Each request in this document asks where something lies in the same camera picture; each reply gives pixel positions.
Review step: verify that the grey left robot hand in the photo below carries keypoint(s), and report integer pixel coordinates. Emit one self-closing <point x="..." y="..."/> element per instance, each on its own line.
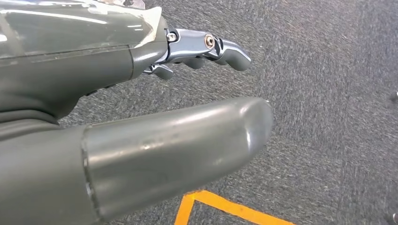
<point x="77" y="46"/>

